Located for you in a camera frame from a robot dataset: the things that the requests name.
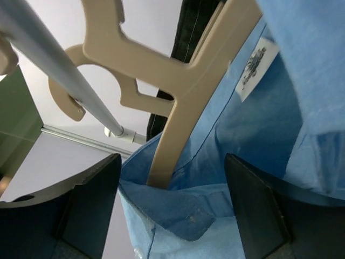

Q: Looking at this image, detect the dark striped shirt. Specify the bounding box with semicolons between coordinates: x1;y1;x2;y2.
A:
146;0;226;141

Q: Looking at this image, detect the beige plastic hanger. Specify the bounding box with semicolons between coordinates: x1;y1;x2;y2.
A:
65;1;262;189

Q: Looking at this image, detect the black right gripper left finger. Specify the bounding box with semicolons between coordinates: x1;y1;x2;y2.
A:
1;154;121;258

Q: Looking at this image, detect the silver clothes rack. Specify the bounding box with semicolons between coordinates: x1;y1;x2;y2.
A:
1;1;146;145

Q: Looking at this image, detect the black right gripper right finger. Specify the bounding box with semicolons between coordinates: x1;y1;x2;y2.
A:
225;154;344;258

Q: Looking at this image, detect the light blue shirt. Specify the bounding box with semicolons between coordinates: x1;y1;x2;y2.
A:
119;1;344;258

